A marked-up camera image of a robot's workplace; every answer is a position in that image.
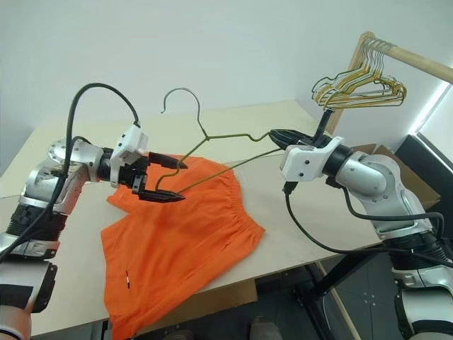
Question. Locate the orange shorts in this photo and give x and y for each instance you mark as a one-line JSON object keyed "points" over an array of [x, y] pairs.
{"points": [[177, 248]]}

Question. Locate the brown cardboard box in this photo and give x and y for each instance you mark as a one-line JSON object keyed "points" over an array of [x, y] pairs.
{"points": [[423, 193]]}

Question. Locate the black table leg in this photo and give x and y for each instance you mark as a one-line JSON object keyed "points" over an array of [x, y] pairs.
{"points": [[339, 280]]}

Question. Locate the grey rounded shape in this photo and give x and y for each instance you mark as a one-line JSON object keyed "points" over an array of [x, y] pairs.
{"points": [[265, 329]]}

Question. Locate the wooden clothes rack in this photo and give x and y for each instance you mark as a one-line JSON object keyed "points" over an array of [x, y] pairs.
{"points": [[417, 58]]}

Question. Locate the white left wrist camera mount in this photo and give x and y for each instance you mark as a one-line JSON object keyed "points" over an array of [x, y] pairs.
{"points": [[129, 141]]}

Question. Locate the black chair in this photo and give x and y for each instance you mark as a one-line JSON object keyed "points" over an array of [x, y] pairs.
{"points": [[424, 159]]}

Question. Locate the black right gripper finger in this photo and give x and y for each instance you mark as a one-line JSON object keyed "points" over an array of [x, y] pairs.
{"points": [[288, 141], [288, 134]]}

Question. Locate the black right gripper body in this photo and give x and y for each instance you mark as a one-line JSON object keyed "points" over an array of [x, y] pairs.
{"points": [[311, 140]]}

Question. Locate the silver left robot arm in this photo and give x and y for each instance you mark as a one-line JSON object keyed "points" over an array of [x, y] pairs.
{"points": [[85, 156]]}

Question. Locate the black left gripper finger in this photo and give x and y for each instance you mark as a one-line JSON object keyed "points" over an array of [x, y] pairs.
{"points": [[159, 196], [166, 160]]}

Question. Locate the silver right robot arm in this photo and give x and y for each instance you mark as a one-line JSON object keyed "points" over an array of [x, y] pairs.
{"points": [[371, 177]]}

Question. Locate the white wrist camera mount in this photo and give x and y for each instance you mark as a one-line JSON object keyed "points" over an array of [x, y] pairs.
{"points": [[129, 141], [304, 159]]}

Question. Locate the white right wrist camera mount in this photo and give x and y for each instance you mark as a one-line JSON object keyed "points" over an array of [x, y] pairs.
{"points": [[304, 159]]}

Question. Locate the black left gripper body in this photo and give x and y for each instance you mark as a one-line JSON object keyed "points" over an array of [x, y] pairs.
{"points": [[139, 170]]}

